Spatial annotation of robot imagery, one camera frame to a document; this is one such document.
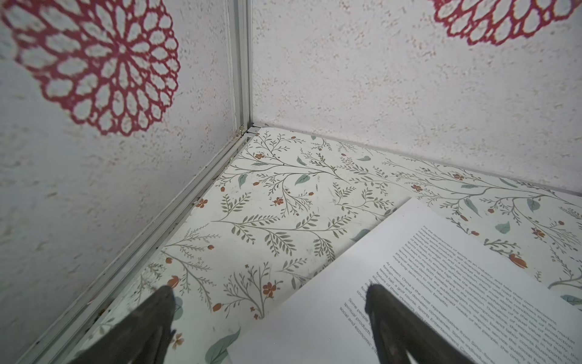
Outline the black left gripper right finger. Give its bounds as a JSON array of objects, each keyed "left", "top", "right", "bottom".
[{"left": 365, "top": 284, "right": 471, "bottom": 363}]

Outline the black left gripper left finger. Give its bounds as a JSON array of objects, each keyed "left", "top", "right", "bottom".
[{"left": 71, "top": 286, "right": 176, "bottom": 364}]

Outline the printed paper sheet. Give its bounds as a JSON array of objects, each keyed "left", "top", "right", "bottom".
[{"left": 228, "top": 200, "right": 581, "bottom": 363}]

